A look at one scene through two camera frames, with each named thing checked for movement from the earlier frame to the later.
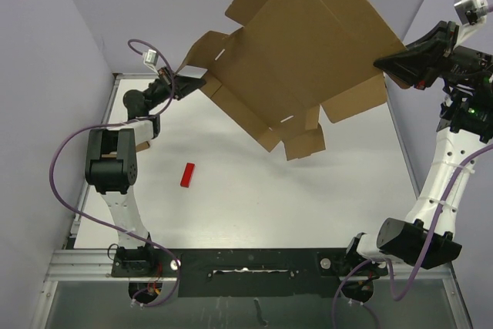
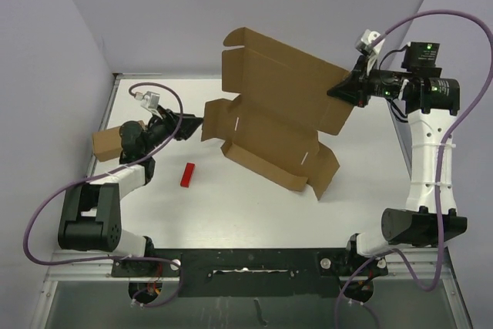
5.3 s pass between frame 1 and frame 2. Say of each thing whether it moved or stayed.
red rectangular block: stayed
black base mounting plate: stayed
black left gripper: moved
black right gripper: moved
